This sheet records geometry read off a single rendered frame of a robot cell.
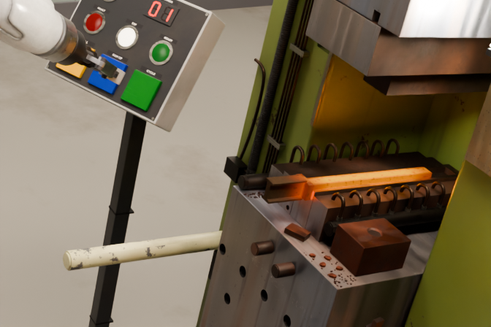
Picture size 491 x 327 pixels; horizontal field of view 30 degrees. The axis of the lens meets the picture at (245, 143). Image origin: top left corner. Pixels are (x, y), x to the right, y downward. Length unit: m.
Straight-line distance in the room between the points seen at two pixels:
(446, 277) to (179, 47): 0.77
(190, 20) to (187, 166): 1.98
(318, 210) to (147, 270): 1.53
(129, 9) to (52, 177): 1.68
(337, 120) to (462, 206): 0.46
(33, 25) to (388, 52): 0.63
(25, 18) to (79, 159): 2.30
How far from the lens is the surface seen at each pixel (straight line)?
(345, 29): 1.71
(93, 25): 2.17
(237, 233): 1.94
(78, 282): 3.14
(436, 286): 1.79
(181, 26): 2.07
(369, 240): 1.74
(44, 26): 1.66
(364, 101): 2.08
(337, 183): 1.85
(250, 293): 1.93
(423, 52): 1.73
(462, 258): 1.73
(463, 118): 2.16
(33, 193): 3.60
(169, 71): 2.04
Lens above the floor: 1.80
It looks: 25 degrees down
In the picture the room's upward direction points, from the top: 14 degrees clockwise
